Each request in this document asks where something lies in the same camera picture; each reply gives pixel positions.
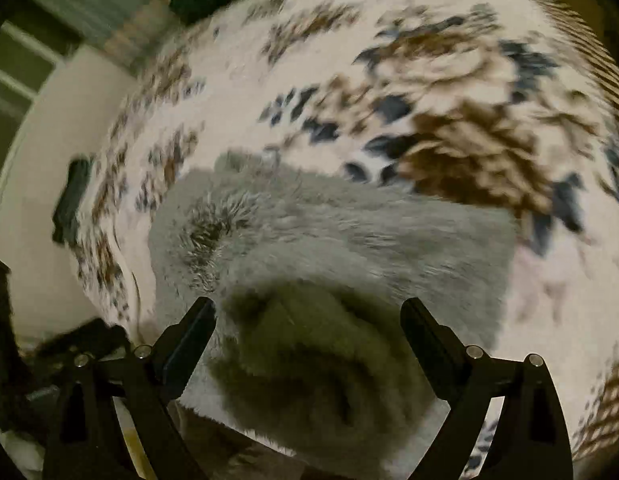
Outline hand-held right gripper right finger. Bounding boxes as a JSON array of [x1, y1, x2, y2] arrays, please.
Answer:
[[400, 297, 575, 480]]

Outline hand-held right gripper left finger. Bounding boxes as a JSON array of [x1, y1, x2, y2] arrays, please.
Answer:
[[42, 296, 218, 480]]

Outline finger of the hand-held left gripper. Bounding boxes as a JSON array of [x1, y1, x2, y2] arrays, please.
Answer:
[[19, 317, 133, 367]]

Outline grey fluffy pants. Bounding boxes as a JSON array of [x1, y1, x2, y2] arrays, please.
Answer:
[[146, 149, 520, 477]]

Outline dark folded clothes pile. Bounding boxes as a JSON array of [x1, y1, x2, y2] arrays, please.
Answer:
[[51, 156, 96, 247]]

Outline window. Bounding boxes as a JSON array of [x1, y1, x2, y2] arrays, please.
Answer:
[[0, 15, 85, 192]]

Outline floral blanket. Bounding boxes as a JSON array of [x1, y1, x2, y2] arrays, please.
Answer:
[[69, 0, 619, 480]]

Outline brown checkered bed sheet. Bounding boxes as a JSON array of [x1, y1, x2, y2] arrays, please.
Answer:
[[484, 0, 619, 462]]

